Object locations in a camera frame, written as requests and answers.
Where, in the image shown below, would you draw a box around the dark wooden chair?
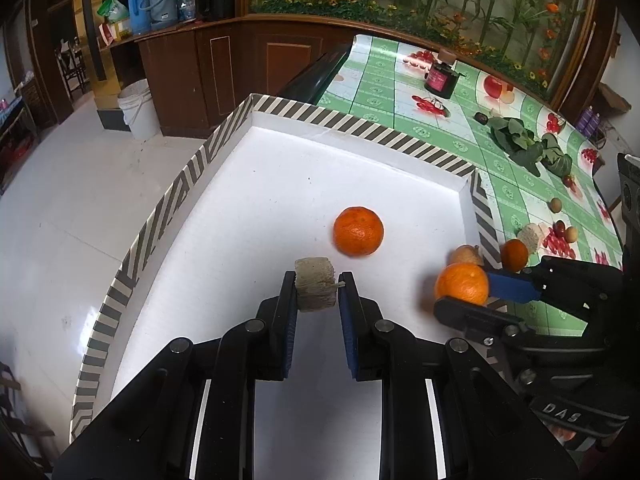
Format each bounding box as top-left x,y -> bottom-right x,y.
0,360 -> 57,476
54,37 -> 87,102

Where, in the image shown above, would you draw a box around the white plastic bucket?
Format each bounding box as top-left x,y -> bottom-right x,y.
117,79 -> 162,142

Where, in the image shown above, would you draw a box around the green leafy vegetable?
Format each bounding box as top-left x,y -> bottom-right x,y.
535,133 -> 574,178
487,116 -> 543,166

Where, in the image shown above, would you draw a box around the purple bottles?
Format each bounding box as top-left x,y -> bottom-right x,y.
576,106 -> 601,137

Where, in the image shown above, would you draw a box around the green fruit print tablecloth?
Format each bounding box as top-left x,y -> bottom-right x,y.
320,34 -> 626,337

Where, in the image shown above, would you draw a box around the white tray with striped rim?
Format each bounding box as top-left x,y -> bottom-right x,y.
70,92 -> 503,442

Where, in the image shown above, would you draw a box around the green plastic bag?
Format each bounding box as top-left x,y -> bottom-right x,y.
96,0 -> 130,23

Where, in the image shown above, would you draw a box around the pale yellow round fruit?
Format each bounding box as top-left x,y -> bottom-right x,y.
449,244 -> 485,267

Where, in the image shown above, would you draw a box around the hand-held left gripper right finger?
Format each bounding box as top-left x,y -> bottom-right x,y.
337,271 -> 584,480

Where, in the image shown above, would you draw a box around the brown wooden cabinet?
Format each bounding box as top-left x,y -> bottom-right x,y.
92,14 -> 358,140

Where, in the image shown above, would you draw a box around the artificial flower plant display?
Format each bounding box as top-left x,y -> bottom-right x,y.
247,0 -> 601,103

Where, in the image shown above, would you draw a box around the grey blue thermos flask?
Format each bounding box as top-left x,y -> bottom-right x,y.
147,0 -> 180,31

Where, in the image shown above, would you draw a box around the dark jar with pink label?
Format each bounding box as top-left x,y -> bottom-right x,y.
424,59 -> 461,100

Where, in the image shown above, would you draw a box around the cluttered side table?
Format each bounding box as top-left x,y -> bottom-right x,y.
0,80 -> 42,192

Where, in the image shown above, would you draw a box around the cardboard box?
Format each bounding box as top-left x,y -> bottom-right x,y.
598,82 -> 632,113

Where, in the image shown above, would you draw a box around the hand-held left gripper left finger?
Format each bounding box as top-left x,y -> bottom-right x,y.
52,271 -> 300,480

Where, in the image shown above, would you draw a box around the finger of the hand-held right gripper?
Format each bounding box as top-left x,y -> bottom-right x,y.
485,255 -> 624,335
433,297 -> 533,358

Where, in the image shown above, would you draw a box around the small orange with stem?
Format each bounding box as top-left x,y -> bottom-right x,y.
501,239 -> 530,273

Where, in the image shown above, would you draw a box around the black bench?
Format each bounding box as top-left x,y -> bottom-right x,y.
275,42 -> 357,107

